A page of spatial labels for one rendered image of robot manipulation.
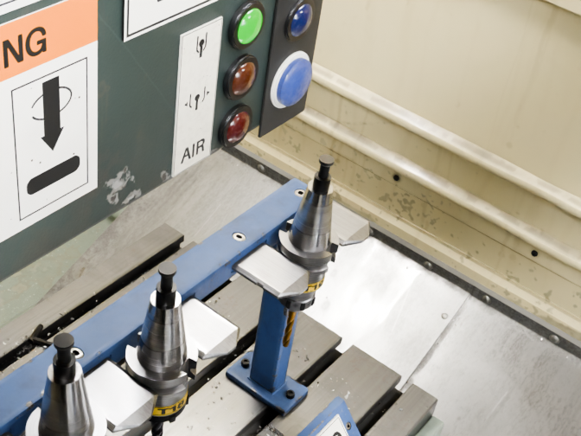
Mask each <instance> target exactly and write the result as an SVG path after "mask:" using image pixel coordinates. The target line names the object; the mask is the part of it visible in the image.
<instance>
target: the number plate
mask: <svg viewBox="0 0 581 436"><path fill-rule="evenodd" d="M316 436H348V433H347V431H346V429H345V427H344V425H343V424H342V420H341V418H340V416H339V414H337V415H336V416H335V417H334V418H333V419H332V420H331V421H330V422H329V423H328V424H327V425H326V426H325V427H324V428H323V429H322V430H321V431H320V432H319V433H318V434H317V435H316Z"/></svg>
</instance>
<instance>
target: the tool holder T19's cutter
mask: <svg viewBox="0 0 581 436"><path fill-rule="evenodd" d="M296 314H297V313H296V312H292V311H289V314H288V318H287V323H286V324H287V326H286V328H285V330H284V338H283V346H284V347H288V346H289V343H290V340H291V333H292V327H293V324H294V322H295V317H296Z"/></svg>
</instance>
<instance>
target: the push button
mask: <svg viewBox="0 0 581 436"><path fill-rule="evenodd" d="M311 78H312V66H311V63H310V62H309V61H308V60H306V59H304V58H303V57H300V58H297V59H295V60H294V61H292V62H291V63H290V64H289V65H288V67H287V68H286V69H285V70H284V72H283V74H282V76H281V78H280V80H279V83H278V88H277V100H278V102H279V103H280V104H282V105H284V106H292V105H294V104H296V103H297V102H298V101H299V100H300V99H301V98H302V97H303V96H304V94H305V93H306V91H307V89H308V87H309V85H310V82H311Z"/></svg>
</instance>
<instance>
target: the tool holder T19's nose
mask: <svg viewBox="0 0 581 436"><path fill-rule="evenodd" d="M315 295H316V292H312V293H307V294H300V295H296V296H292V297H288V298H279V299H278V300H279V301H280V303H281V304H282V305H283V306H284V307H285V308H286V309H287V310H289V311H292V312H300V311H304V310H306V309H309V308H310V307H311V306H313V305H314V303H315V301H316V297H315Z"/></svg>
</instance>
